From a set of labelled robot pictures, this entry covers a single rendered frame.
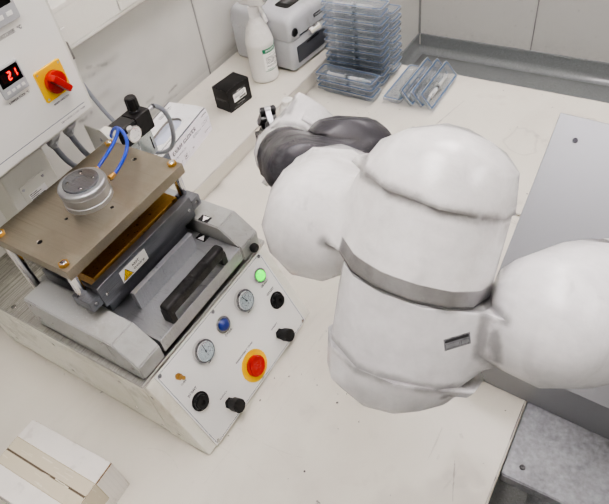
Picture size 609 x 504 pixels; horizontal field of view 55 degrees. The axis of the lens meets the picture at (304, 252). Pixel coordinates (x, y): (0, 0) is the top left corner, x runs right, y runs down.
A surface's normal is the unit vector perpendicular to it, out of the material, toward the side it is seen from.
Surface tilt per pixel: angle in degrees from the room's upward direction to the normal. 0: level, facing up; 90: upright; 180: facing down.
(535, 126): 0
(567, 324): 49
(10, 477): 2
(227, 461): 0
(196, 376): 65
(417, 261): 55
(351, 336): 70
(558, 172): 44
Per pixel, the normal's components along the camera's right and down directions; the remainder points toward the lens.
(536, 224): -0.47, -0.04
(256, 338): 0.72, 0.00
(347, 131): 0.02, -0.33
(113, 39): 0.85, 0.31
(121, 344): 0.46, -0.31
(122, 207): -0.12, -0.68
